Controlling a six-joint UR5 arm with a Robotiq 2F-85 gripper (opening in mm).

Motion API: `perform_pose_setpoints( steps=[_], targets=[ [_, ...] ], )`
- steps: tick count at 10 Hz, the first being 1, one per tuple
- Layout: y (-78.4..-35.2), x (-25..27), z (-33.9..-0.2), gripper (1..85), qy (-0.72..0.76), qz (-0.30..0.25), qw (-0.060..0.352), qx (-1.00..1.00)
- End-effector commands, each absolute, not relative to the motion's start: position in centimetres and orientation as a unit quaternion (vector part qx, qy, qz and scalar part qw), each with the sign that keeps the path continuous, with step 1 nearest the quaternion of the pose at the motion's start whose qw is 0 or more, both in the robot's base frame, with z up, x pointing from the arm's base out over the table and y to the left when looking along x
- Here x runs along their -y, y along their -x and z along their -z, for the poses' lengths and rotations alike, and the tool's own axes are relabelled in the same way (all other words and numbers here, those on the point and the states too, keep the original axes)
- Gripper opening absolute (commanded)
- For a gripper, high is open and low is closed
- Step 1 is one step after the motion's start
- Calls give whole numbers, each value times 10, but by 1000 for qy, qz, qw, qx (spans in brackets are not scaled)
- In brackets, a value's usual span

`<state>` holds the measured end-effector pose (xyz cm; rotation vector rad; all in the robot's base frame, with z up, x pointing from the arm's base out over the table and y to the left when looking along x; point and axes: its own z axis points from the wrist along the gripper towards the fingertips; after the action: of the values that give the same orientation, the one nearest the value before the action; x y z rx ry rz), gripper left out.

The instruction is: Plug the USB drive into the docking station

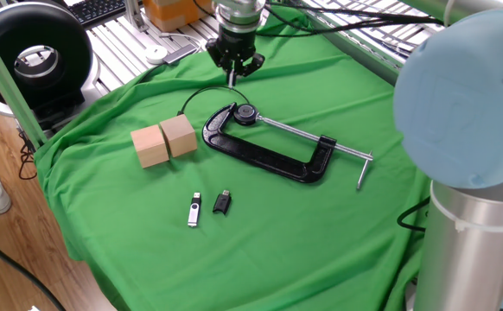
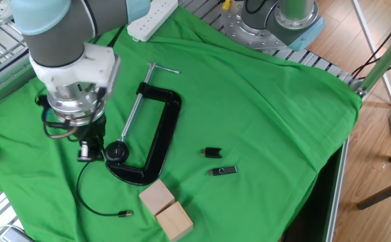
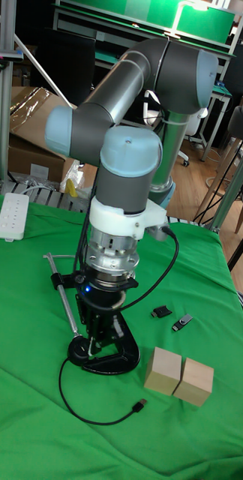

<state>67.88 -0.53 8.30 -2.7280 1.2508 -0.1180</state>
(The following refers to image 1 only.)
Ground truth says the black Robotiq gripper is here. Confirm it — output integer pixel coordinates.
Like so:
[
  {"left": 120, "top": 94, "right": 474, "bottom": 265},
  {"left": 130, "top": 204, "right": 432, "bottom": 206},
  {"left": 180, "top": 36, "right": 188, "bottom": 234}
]
[{"left": 205, "top": 25, "right": 266, "bottom": 83}]

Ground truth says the short black USB dongle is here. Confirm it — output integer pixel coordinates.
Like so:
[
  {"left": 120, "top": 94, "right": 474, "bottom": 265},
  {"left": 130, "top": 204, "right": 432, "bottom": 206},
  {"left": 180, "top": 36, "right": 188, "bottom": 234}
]
[{"left": 212, "top": 188, "right": 232, "bottom": 215}]

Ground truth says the black silver swivel USB drive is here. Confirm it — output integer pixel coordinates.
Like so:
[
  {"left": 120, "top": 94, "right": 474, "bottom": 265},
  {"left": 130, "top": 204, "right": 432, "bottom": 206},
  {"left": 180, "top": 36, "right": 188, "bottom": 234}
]
[{"left": 187, "top": 192, "right": 203, "bottom": 228}]

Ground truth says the orange box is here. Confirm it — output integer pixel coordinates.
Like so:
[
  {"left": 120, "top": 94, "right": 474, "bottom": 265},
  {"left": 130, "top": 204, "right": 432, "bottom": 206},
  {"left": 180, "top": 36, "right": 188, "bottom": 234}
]
[{"left": 142, "top": 0, "right": 216, "bottom": 32}]

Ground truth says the white round puck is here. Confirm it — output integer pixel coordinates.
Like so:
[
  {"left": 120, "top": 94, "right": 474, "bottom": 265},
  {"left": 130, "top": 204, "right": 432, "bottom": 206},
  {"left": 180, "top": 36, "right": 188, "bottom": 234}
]
[{"left": 143, "top": 44, "right": 169, "bottom": 66}]

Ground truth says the light wooden block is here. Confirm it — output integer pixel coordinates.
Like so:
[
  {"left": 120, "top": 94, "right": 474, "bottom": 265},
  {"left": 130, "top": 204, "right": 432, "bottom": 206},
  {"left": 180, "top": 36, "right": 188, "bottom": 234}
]
[
  {"left": 159, "top": 113, "right": 199, "bottom": 159},
  {"left": 130, "top": 124, "right": 170, "bottom": 169}
]

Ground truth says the black C-clamp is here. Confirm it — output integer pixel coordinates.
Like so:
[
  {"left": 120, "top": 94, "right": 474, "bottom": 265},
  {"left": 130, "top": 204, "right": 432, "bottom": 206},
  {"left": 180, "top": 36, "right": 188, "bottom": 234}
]
[{"left": 201, "top": 102, "right": 373, "bottom": 191}]

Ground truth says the black keyboard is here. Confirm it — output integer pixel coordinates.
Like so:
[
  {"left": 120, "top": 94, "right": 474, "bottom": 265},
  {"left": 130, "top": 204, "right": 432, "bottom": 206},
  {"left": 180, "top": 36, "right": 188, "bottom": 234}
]
[{"left": 67, "top": 0, "right": 127, "bottom": 28}]

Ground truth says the green cloth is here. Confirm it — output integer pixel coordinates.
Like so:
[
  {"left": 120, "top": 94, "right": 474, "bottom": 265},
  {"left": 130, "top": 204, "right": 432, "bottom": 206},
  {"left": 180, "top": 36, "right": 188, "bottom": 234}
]
[{"left": 34, "top": 3, "right": 434, "bottom": 311}]

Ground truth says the black round ring device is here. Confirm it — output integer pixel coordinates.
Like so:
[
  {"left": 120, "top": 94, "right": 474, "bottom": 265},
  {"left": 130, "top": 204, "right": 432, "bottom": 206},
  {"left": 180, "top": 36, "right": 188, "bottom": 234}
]
[{"left": 0, "top": 2, "right": 101, "bottom": 130}]

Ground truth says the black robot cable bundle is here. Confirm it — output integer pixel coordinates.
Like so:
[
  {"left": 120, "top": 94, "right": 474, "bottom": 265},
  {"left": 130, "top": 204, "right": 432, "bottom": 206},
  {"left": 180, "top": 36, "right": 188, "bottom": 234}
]
[{"left": 255, "top": 0, "right": 445, "bottom": 38}]

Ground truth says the green frame post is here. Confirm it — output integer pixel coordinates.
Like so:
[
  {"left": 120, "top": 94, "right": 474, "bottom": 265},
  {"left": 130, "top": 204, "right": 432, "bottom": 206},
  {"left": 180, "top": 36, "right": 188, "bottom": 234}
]
[{"left": 0, "top": 16, "right": 48, "bottom": 150}]

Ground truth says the thick black floor cable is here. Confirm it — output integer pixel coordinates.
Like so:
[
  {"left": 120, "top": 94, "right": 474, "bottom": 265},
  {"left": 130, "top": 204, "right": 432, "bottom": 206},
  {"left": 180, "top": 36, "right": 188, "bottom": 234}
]
[{"left": 0, "top": 226, "right": 67, "bottom": 311}]

